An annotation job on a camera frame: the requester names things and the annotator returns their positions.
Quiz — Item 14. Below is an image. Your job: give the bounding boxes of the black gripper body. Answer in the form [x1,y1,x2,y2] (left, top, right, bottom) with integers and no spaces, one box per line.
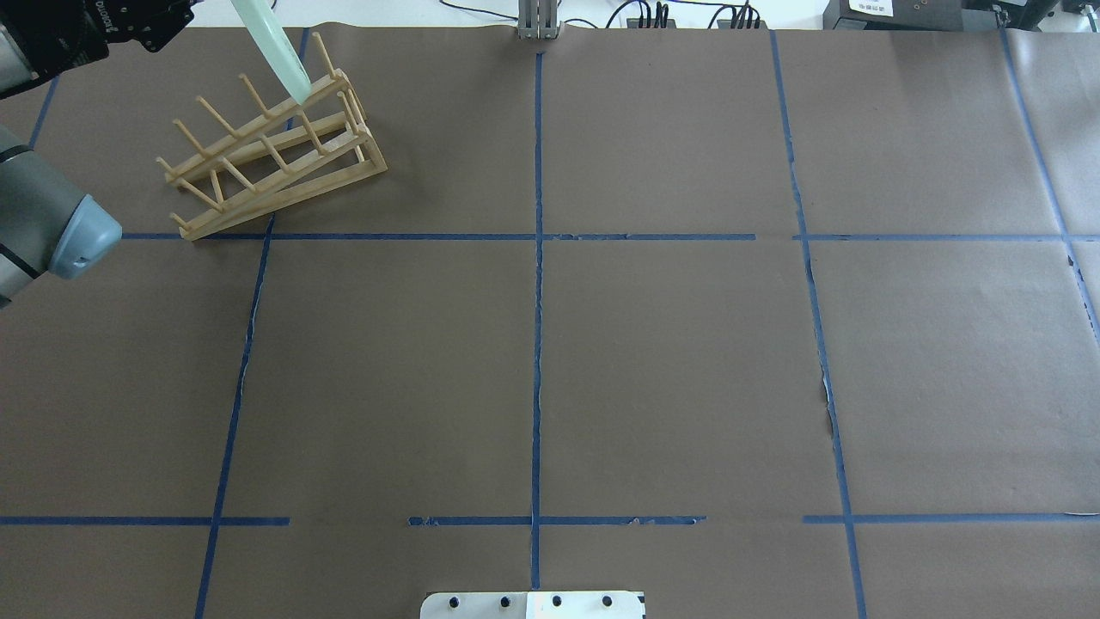
[1,1,195,78]

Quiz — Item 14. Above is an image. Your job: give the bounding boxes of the light green plate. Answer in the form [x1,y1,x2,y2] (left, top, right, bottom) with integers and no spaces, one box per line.
[230,0,314,106]

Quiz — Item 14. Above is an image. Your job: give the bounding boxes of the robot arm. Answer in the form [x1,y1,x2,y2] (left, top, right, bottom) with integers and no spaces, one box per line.
[1,1,195,306]

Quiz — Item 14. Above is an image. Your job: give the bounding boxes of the wooden plate rack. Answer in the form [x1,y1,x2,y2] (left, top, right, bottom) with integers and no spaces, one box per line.
[156,32,388,242]

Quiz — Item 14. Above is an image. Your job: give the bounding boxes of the brown paper table cover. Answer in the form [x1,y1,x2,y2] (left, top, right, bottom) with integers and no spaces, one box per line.
[3,24,1099,618]

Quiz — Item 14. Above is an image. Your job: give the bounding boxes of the aluminium frame post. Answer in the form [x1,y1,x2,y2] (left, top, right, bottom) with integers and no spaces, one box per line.
[516,0,561,40]

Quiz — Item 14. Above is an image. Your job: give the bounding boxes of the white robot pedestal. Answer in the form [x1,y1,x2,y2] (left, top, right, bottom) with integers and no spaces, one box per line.
[419,589,647,618]

